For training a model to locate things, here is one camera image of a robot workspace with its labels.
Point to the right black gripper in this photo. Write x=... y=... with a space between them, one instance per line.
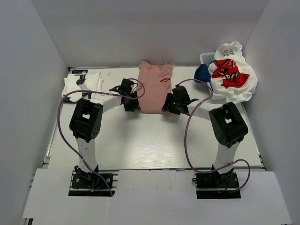
x=169 y=98

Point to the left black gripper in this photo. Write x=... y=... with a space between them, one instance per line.
x=135 y=105

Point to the pink t shirt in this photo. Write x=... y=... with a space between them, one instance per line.
x=157 y=84

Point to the blue t shirt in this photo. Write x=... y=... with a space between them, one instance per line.
x=202 y=74

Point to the white red print t shirt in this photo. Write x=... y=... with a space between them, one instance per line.
x=232 y=80

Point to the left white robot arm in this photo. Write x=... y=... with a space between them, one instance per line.
x=86 y=121

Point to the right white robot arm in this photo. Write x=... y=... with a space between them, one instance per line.
x=228 y=125

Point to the folded white t shirt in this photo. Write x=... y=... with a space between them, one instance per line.
x=89 y=81

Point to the white plastic basket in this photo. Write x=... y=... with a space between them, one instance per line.
x=207 y=57

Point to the white text t shirt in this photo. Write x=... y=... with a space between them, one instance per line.
x=227 y=49

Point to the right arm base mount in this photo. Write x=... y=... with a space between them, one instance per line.
x=221 y=183

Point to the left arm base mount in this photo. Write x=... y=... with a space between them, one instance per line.
x=87 y=184

